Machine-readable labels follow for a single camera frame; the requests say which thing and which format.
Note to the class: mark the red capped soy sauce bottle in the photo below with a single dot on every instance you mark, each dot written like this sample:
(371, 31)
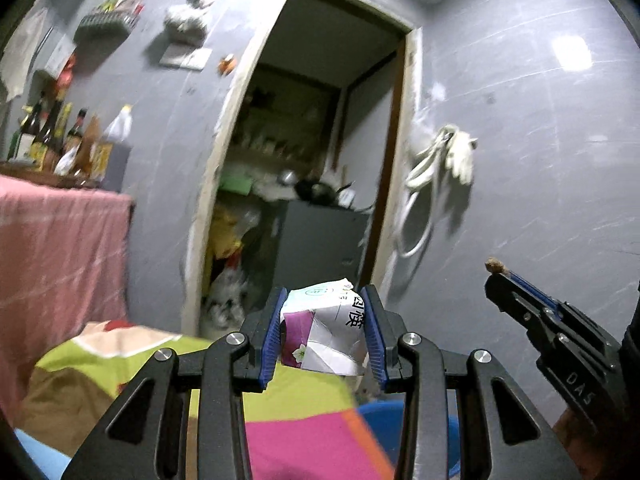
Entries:
(76, 132)

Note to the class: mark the beige dish cloth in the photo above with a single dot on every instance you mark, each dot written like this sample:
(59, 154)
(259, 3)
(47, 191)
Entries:
(22, 55)

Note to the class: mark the white rubber gloves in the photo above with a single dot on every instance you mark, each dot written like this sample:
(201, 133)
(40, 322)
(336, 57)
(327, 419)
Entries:
(462, 157)

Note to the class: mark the white carton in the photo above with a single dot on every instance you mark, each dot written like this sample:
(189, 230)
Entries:
(325, 340)

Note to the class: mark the seasoning packets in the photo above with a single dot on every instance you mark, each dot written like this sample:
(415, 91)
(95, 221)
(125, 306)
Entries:
(122, 2)

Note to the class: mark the multicolour patchwork blanket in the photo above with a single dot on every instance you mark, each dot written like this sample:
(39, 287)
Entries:
(310, 440)

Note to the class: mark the wall switch panel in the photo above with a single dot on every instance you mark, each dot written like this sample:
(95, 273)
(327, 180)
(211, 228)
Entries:
(185, 56)

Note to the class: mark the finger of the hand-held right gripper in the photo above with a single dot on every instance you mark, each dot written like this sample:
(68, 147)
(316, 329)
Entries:
(537, 292)
(515, 305)

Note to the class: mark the green box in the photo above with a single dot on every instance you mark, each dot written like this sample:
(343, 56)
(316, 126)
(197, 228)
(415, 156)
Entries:
(235, 182)

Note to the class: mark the metal pot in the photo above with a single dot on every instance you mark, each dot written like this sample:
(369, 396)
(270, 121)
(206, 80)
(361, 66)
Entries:
(287, 177)

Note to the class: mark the slim yellow label bottle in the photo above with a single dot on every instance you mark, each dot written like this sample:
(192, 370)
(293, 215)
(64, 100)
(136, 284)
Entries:
(65, 120)

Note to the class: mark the grey wall rack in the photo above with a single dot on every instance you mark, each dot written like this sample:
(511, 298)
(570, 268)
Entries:
(105, 27)

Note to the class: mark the red plastic bag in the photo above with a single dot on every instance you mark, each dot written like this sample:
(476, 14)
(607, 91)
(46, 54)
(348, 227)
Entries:
(66, 72)

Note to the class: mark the small brown scrap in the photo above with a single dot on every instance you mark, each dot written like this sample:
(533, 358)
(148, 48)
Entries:
(495, 265)

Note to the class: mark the orange wall hook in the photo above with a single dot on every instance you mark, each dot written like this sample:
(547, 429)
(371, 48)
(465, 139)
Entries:
(227, 63)

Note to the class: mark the wooden storeroom shelf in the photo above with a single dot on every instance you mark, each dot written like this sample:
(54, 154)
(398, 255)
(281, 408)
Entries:
(280, 125)

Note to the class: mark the white hanging plastic bag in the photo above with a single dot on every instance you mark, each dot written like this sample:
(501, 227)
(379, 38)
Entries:
(192, 15)

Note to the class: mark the tall dark glass bottle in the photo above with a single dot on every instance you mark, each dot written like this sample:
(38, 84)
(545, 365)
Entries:
(52, 135)

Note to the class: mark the grey cabinet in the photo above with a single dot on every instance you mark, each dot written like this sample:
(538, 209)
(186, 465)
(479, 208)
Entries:
(320, 245)

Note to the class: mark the white wall-mounted box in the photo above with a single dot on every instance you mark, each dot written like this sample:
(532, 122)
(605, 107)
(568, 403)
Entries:
(55, 57)

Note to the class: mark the wooden board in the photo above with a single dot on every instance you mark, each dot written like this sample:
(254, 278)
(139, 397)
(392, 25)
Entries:
(45, 176)

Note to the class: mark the yellow plastic bag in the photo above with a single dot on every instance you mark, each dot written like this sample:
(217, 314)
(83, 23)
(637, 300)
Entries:
(225, 235)

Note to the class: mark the door frame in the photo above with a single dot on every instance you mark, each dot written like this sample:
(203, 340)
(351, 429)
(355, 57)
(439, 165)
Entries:
(220, 160)

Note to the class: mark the pink checked cloth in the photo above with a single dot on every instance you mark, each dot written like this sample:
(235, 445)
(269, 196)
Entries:
(60, 260)

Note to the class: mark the blue plastic bucket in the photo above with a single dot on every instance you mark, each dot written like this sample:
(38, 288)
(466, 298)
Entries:
(430, 435)

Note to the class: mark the brown paper packet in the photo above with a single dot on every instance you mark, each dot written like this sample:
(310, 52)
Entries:
(90, 150)

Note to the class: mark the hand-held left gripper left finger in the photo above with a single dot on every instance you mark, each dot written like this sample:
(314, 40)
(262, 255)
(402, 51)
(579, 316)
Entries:
(270, 340)

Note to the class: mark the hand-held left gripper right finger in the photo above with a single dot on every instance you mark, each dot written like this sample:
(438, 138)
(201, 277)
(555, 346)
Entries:
(372, 340)

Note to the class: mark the black wok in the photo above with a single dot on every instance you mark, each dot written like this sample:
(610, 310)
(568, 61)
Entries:
(320, 192)

